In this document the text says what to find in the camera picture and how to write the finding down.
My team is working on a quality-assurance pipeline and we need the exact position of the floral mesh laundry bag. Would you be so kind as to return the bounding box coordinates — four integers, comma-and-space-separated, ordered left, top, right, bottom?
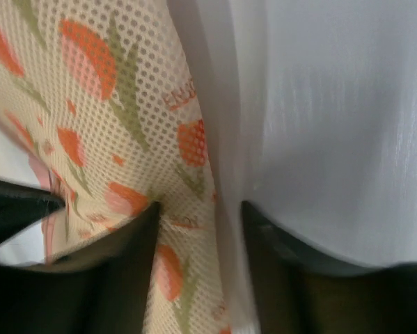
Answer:
0, 1, 230, 333

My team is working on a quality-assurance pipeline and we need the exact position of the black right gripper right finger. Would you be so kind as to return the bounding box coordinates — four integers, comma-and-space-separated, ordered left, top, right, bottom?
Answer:
241, 201, 417, 333

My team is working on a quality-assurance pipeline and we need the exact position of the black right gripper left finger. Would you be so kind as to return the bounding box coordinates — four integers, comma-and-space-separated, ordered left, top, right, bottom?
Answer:
0, 202, 160, 333

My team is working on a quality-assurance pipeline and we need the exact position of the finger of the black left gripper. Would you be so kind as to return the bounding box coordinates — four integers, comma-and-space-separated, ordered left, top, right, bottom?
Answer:
0, 180, 65, 244

